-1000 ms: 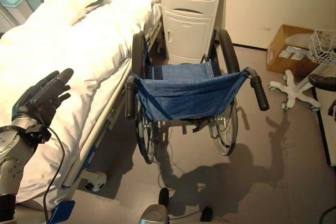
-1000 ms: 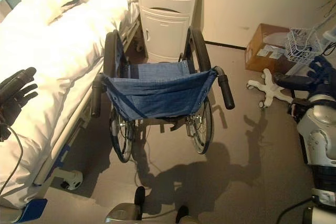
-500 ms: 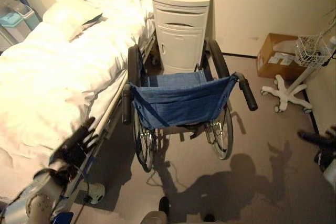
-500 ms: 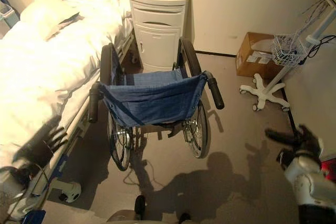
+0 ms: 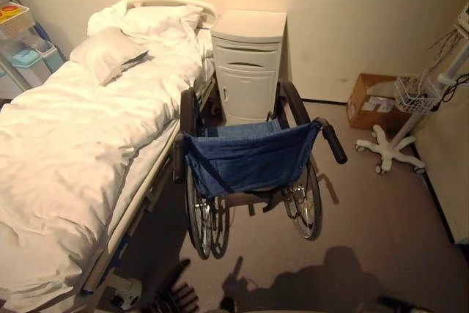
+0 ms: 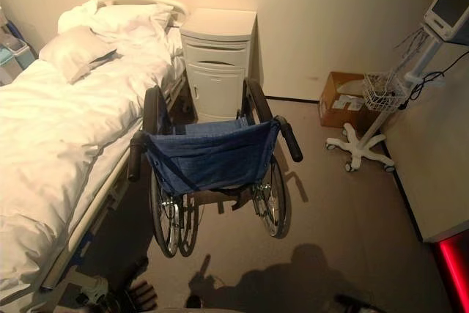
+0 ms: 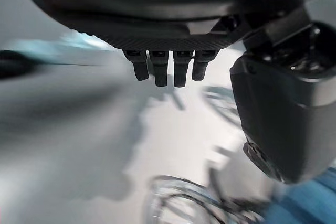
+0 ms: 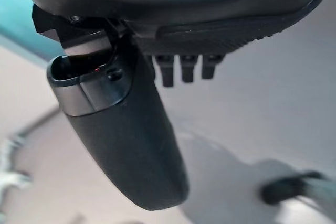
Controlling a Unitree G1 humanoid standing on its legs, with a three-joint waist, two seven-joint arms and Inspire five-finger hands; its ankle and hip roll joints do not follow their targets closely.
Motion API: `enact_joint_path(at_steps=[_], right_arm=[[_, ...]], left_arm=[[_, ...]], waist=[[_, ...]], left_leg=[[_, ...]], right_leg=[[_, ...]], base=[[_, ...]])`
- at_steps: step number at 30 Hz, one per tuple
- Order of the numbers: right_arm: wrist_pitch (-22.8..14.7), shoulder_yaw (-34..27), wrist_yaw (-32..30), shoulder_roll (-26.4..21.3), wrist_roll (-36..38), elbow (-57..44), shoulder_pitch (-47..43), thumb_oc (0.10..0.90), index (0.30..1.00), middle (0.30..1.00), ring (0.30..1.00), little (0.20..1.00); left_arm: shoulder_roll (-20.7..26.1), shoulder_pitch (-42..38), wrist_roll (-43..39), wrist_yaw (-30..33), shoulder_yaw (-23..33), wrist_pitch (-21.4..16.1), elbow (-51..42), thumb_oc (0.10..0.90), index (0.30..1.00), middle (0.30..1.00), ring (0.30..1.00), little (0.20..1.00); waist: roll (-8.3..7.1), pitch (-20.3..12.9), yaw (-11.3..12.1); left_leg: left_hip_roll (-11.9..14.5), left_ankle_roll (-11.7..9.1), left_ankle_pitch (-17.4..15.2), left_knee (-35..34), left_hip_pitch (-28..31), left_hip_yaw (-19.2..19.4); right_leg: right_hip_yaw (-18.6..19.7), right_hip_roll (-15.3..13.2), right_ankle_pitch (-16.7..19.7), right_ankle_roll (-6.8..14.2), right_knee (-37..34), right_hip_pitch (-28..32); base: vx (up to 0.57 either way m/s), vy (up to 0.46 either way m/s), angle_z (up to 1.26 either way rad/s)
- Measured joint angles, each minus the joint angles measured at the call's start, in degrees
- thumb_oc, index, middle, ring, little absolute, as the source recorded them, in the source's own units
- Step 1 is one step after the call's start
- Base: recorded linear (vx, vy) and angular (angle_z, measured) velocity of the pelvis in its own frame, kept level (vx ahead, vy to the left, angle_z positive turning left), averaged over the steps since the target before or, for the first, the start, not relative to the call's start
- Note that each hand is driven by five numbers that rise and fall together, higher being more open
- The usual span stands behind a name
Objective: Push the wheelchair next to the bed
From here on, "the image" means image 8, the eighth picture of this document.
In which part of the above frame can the dark robot foot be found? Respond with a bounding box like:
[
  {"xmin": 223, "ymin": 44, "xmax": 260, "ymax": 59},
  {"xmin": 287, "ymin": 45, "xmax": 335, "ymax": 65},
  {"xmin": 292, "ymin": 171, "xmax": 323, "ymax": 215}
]
[{"xmin": 260, "ymin": 170, "xmax": 329, "ymax": 206}]

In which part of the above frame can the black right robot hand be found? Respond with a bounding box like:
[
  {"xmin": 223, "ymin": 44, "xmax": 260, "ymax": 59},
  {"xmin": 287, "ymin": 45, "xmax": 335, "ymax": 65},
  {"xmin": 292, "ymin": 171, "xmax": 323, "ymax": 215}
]
[{"xmin": 18, "ymin": 0, "xmax": 336, "ymax": 211}]

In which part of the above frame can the white metal frame part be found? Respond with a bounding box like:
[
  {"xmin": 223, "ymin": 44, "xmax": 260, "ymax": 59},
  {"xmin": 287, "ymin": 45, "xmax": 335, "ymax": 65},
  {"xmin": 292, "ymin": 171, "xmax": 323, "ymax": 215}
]
[{"xmin": 0, "ymin": 134, "xmax": 34, "ymax": 193}]

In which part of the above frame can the grey curved cable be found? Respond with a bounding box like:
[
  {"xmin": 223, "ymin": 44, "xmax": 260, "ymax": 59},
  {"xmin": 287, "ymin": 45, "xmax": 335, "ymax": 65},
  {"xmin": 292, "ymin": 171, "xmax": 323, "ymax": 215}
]
[{"xmin": 14, "ymin": 107, "xmax": 61, "ymax": 142}]

